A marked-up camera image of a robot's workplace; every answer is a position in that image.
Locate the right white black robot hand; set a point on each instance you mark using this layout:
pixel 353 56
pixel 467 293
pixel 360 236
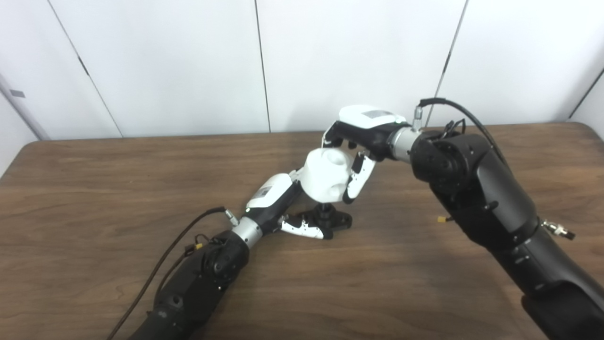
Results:
pixel 373 123

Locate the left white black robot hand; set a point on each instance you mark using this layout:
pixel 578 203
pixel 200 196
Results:
pixel 271 193

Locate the round white plastic piece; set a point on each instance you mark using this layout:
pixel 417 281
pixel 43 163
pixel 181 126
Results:
pixel 325 174

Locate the black plastic holder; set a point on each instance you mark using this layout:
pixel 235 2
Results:
pixel 337 219

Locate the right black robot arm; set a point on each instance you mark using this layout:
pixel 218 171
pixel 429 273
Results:
pixel 490 189

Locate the small gray wall label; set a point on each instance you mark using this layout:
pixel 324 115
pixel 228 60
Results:
pixel 17 93

